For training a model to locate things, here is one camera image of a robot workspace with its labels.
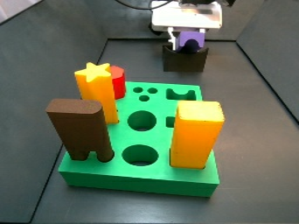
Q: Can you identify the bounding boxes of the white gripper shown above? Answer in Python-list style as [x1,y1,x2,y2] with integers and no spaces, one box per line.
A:
[150,0,221,52]

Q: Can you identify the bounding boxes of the purple arch block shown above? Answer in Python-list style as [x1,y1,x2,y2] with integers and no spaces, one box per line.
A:
[177,31,200,53]

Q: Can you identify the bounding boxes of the black L-shaped fixture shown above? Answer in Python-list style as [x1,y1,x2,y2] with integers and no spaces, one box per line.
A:
[162,45,209,72]

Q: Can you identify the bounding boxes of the green foam shape board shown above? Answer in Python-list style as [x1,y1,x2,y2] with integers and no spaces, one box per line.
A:
[58,81,220,197]

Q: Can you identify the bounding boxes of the brown arch peg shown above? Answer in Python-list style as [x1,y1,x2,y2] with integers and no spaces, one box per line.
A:
[45,99,114,162]

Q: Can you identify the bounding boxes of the red cylinder peg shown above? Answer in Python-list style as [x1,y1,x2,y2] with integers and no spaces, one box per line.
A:
[110,66,126,100]

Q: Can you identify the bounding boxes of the yellow square block peg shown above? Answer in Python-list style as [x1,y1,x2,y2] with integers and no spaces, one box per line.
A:
[169,101,225,169]

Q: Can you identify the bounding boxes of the yellow star peg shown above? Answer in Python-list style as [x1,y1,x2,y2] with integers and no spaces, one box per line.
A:
[74,62,118,123]

